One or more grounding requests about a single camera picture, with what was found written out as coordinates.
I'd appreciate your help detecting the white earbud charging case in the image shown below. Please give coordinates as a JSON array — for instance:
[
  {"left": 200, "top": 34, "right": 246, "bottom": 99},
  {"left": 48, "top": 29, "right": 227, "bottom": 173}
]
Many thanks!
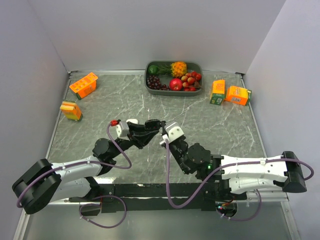
[{"left": 126, "top": 118, "right": 139, "bottom": 125}]

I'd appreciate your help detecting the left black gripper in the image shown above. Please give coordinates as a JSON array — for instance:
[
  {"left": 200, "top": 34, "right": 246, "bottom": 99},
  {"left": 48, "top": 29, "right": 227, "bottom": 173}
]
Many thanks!
[{"left": 110, "top": 121, "right": 159, "bottom": 158}]

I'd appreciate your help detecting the orange carton far right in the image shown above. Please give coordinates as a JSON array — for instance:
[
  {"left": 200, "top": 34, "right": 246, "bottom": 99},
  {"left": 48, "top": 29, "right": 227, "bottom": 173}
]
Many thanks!
[{"left": 224, "top": 85, "right": 252, "bottom": 106}]

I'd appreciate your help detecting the yellow orange carton left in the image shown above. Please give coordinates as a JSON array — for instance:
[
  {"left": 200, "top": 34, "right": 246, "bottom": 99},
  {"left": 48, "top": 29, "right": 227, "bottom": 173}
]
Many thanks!
[{"left": 60, "top": 101, "right": 83, "bottom": 122}]

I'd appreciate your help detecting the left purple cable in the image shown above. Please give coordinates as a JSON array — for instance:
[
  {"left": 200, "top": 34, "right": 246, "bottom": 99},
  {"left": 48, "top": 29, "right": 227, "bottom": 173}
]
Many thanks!
[{"left": 16, "top": 122, "right": 133, "bottom": 229}]

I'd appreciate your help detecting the orange pineapple toy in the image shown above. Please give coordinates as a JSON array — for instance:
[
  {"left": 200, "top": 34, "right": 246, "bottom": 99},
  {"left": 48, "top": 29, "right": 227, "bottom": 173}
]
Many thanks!
[{"left": 157, "top": 61, "right": 188, "bottom": 78}]

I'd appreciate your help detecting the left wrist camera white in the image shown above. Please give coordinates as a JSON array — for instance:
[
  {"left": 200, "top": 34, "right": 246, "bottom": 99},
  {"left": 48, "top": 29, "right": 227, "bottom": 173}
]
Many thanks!
[{"left": 110, "top": 120, "right": 130, "bottom": 138}]

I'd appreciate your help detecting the red lychee bunch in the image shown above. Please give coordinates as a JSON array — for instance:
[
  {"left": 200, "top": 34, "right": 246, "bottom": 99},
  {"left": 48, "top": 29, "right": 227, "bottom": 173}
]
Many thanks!
[{"left": 181, "top": 71, "right": 202, "bottom": 92}]

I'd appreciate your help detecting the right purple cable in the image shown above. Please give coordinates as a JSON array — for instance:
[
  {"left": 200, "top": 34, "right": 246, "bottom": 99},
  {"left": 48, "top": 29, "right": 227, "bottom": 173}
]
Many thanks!
[{"left": 165, "top": 139, "right": 315, "bottom": 222}]

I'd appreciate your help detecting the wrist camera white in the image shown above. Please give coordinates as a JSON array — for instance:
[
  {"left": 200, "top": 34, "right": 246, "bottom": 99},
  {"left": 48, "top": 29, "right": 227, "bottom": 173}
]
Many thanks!
[
  {"left": 110, "top": 120, "right": 130, "bottom": 138},
  {"left": 159, "top": 121, "right": 185, "bottom": 146}
]

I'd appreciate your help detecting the green yellow carton right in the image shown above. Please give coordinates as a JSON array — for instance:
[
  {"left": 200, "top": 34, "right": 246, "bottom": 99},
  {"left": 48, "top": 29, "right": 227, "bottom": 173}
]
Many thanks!
[{"left": 209, "top": 79, "right": 226, "bottom": 106}]

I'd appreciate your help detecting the purple cable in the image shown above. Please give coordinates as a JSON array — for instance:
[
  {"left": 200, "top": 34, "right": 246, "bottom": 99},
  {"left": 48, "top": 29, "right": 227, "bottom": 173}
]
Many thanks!
[
  {"left": 16, "top": 122, "right": 133, "bottom": 229},
  {"left": 165, "top": 139, "right": 315, "bottom": 222}
]

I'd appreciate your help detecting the orange juice carton far left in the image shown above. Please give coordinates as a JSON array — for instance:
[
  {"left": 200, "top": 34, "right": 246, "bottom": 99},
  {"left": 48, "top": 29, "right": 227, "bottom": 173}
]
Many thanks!
[{"left": 69, "top": 72, "right": 98, "bottom": 100}]

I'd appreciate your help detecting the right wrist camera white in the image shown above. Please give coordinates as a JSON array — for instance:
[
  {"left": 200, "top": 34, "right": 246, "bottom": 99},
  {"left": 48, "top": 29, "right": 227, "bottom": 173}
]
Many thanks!
[{"left": 159, "top": 121, "right": 185, "bottom": 146}]

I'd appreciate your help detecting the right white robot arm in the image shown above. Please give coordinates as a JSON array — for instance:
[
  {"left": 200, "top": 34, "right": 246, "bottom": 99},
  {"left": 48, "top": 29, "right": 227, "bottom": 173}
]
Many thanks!
[{"left": 160, "top": 122, "right": 307, "bottom": 199}]

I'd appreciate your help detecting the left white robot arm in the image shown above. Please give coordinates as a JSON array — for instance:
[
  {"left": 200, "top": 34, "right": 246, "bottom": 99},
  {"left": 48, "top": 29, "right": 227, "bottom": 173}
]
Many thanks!
[{"left": 12, "top": 119, "right": 161, "bottom": 215}]

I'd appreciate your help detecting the black earbud charging case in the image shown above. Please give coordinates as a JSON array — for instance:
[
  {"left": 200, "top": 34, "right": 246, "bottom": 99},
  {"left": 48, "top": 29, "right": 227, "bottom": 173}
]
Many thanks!
[{"left": 144, "top": 119, "right": 161, "bottom": 131}]

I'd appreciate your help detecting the green lime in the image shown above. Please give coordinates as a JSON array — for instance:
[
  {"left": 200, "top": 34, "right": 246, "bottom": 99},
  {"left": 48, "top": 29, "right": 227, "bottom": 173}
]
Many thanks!
[{"left": 147, "top": 65, "right": 158, "bottom": 75}]

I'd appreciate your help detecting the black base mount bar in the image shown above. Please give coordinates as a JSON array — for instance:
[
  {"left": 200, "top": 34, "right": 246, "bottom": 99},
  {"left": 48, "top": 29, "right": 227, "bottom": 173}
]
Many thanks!
[{"left": 68, "top": 182, "right": 247, "bottom": 213}]

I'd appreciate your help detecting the dark grape bunch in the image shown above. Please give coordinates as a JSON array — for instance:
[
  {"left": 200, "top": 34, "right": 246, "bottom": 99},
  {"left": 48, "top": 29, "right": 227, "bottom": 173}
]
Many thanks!
[{"left": 146, "top": 75, "right": 170, "bottom": 91}]

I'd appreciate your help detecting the red apple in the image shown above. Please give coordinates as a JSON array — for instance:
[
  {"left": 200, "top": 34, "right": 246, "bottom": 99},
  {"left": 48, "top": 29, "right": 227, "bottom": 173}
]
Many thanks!
[{"left": 169, "top": 78, "right": 183, "bottom": 91}]

